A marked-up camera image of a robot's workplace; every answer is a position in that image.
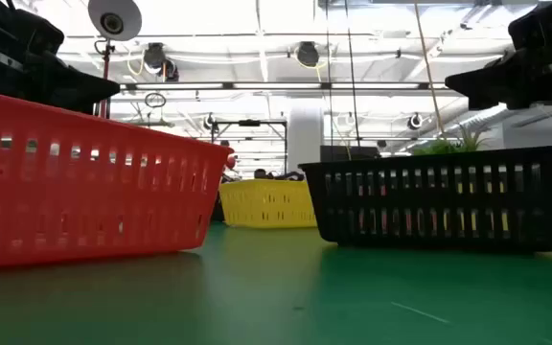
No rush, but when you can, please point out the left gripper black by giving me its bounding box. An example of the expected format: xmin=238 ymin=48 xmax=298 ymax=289
xmin=0 ymin=0 xmax=122 ymax=119

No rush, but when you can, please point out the red plastic basket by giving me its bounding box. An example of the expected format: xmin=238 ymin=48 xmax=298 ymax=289
xmin=0 ymin=87 xmax=235 ymax=272
xmin=356 ymin=179 xmax=438 ymax=236

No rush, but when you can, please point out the black plastic basket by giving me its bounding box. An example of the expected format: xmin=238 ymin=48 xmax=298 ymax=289
xmin=298 ymin=143 xmax=552 ymax=254

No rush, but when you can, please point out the green plant in patterned pot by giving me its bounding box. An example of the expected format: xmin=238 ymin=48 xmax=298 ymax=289
xmin=410 ymin=125 xmax=491 ymax=157

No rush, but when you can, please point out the red desk lamp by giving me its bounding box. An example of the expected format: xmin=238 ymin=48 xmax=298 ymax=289
xmin=87 ymin=0 xmax=144 ymax=120

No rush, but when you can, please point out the black monitor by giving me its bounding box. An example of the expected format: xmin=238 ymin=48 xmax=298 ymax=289
xmin=320 ymin=145 xmax=381 ymax=163

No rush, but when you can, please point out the long ceiling light bar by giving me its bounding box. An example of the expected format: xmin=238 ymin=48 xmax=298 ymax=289
xmin=120 ymin=80 xmax=449 ymax=92

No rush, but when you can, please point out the white column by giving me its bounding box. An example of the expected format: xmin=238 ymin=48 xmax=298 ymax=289
xmin=287 ymin=103 xmax=325 ymax=173

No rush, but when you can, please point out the silver ceiling air duct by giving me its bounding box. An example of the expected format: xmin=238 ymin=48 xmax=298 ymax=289
xmin=441 ymin=103 xmax=521 ymax=143

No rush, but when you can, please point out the black hanging ring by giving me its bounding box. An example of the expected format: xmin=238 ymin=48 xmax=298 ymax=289
xmin=144 ymin=91 xmax=168 ymax=109

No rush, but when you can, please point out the yellow hanging cable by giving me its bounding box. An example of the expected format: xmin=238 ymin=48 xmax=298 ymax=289
xmin=412 ymin=0 xmax=448 ymax=140

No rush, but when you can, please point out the black ceiling cable reel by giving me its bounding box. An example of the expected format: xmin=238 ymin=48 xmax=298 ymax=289
xmin=162 ymin=59 xmax=180 ymax=82
xmin=141 ymin=41 xmax=168 ymax=73
xmin=296 ymin=40 xmax=321 ymax=68

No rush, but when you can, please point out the black hanging cable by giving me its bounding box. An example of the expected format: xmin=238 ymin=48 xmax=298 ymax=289
xmin=324 ymin=0 xmax=334 ymax=148
xmin=343 ymin=0 xmax=361 ymax=148

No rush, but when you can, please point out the black metal frame rig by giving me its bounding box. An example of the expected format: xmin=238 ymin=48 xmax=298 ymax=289
xmin=210 ymin=118 xmax=289 ymax=179

